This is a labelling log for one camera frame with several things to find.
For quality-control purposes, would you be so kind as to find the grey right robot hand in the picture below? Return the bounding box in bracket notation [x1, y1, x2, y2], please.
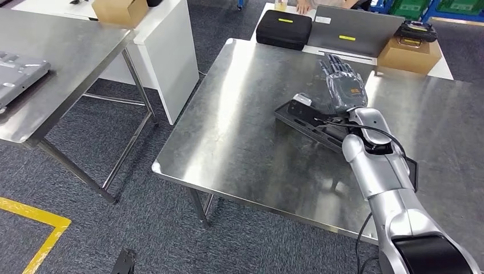
[318, 53, 368, 114]

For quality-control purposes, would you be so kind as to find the black license plate frame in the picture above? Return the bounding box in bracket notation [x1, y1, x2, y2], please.
[275, 99, 420, 194]

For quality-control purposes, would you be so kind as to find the cardboard box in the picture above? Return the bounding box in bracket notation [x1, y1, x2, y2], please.
[377, 37, 442, 75]
[91, 0, 150, 29]

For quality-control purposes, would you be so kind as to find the grey flat panel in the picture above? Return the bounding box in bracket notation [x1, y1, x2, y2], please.
[306, 5, 405, 58]

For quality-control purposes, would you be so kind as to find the black carrying case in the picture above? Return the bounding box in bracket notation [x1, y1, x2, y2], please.
[256, 9, 313, 51]

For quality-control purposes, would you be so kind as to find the black handheld device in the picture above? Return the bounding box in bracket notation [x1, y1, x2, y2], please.
[394, 19, 438, 43]

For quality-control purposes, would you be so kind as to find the person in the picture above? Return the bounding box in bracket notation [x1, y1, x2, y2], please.
[295, 0, 373, 15]

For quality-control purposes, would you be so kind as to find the green plastic crate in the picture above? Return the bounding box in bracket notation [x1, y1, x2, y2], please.
[389, 0, 432, 21]
[437, 0, 484, 17]

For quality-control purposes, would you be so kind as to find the stainless steel table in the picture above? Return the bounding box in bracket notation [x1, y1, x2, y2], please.
[151, 38, 484, 265]
[0, 7, 159, 205]

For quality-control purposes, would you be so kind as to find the grey stamped metal plate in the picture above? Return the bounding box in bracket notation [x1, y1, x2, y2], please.
[0, 51, 52, 110]

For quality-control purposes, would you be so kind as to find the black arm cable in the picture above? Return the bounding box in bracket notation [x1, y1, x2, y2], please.
[314, 118, 408, 274]

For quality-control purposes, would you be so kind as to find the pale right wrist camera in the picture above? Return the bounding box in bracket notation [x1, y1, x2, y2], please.
[293, 93, 313, 107]

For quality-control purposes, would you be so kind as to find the black right wrist camera bracket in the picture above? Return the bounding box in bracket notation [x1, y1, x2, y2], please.
[287, 100, 354, 130]

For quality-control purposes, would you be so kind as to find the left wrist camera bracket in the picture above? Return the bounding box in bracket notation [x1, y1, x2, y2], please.
[111, 247, 138, 274]

